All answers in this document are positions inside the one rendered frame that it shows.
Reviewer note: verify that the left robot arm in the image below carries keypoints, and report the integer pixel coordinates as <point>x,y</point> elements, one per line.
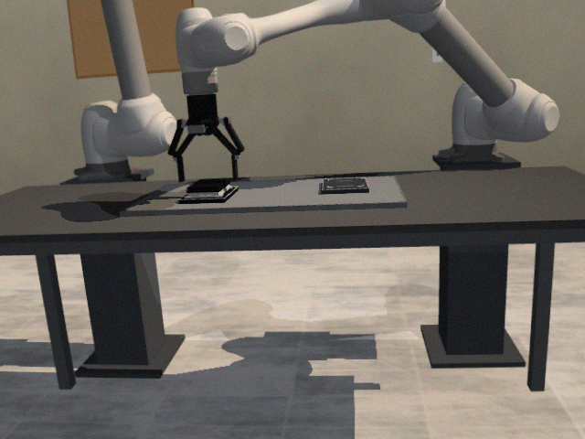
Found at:
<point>514,111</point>

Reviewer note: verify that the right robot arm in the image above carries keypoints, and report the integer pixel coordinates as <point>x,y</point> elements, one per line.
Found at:
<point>142,126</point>

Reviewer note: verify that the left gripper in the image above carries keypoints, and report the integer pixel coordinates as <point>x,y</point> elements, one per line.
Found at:
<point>203,105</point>

